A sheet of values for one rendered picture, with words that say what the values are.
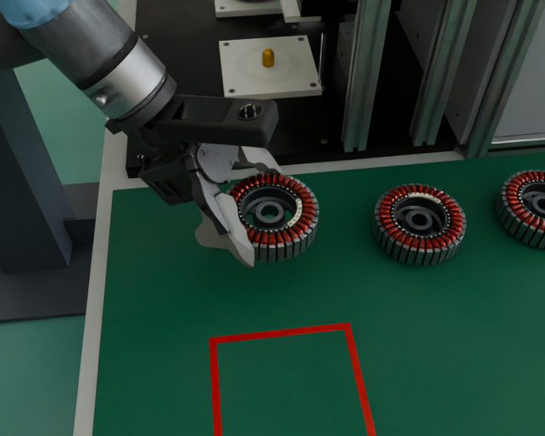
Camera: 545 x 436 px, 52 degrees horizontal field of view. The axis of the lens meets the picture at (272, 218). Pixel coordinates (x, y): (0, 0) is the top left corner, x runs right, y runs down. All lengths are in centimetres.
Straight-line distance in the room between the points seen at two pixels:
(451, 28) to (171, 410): 53
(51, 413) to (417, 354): 104
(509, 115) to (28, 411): 122
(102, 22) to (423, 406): 48
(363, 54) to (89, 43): 33
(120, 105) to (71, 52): 6
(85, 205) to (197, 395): 127
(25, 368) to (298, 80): 103
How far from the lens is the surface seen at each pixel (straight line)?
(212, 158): 58
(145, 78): 54
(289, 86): 89
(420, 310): 68
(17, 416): 153
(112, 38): 54
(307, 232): 62
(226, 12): 107
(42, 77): 240
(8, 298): 169
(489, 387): 66
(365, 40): 69
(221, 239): 59
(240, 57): 95
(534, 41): 78
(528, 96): 84
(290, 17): 86
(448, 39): 73
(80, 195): 186
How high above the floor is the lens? 132
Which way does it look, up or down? 50 degrees down
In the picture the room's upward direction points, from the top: straight up
